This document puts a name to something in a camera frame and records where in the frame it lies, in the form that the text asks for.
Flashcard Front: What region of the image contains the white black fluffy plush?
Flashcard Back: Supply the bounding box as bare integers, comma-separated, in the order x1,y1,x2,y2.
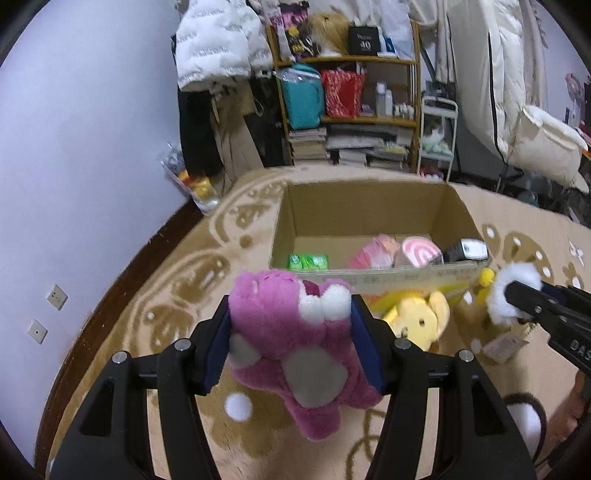
486,262,543,328

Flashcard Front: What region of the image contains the black face product box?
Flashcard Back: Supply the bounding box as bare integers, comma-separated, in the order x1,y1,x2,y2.
443,238,489,264

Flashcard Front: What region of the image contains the pink swirl plush cushion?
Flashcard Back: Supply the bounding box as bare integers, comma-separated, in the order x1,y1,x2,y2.
399,236,442,268

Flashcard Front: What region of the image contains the pink plastic packet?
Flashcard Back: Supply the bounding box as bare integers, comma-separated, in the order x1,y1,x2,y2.
349,234,401,270

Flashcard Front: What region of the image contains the pink bear plush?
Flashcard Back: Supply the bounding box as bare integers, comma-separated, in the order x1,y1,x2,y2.
228,270,382,441

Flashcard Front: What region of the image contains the green packet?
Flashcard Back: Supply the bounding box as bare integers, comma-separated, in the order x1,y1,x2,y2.
287,254,329,271

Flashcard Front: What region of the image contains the right hand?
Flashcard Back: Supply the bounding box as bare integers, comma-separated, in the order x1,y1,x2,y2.
549,371,586,447

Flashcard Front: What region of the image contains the white hang tag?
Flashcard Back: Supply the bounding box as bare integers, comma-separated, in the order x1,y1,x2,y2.
482,331,529,364

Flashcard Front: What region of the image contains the yellow dog plush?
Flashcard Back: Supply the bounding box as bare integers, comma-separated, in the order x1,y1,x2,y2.
384,291,451,351

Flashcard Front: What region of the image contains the cardboard box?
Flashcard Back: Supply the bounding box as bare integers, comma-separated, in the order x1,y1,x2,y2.
270,180,483,296

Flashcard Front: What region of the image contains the white trolley cart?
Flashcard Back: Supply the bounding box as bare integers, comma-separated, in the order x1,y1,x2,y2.
417,95,459,182

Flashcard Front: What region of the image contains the stack of books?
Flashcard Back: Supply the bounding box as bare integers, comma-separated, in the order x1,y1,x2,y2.
287,123,415,172

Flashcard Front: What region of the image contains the wooden shelf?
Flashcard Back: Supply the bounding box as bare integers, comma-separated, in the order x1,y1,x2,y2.
266,21,422,172

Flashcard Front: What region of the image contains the red bag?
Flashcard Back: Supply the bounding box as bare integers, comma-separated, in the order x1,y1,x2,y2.
321,70,366,118

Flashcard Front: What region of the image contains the black box with 40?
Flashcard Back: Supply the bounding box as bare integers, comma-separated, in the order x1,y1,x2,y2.
348,26,381,56

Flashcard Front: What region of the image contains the teal bag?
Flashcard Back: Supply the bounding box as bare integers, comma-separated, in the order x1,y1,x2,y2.
276,64,325,130

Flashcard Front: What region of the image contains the blonde wig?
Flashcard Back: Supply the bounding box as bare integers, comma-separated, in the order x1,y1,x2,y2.
308,11,351,56

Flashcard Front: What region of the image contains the beige coat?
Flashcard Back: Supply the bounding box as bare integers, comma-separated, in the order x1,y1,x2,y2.
211,83,263,182

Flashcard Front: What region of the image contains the white puffer jacket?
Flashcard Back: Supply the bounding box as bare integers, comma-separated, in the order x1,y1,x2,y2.
174,0,273,92

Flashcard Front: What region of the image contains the wall socket lower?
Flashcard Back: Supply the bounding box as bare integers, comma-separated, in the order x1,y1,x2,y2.
27,320,48,345

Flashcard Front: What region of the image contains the wall socket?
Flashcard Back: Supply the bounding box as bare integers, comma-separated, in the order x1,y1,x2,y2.
46,284,68,311
27,320,48,345

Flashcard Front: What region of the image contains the wall socket upper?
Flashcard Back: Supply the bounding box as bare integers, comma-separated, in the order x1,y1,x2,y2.
46,284,68,311

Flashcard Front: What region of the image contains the snack bag by wall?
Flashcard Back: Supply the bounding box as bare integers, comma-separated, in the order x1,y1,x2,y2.
160,144,221,215

